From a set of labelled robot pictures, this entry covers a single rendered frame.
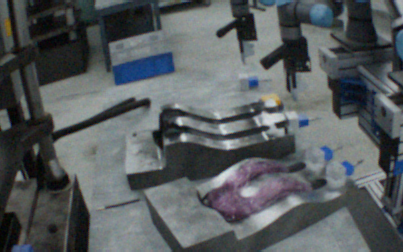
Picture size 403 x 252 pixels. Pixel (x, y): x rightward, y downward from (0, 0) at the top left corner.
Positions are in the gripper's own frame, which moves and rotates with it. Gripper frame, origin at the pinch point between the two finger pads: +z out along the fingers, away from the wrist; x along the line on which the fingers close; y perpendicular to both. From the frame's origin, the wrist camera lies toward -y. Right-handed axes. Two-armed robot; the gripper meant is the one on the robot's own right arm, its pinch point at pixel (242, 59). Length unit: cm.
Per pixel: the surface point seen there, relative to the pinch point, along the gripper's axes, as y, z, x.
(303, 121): 19.0, 9.1, -40.3
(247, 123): 0.0, 4.0, -48.0
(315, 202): 16, 5, -91
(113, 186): -41, 13, -65
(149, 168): -28, 7, -65
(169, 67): -73, 87, 243
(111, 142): -48, 13, -36
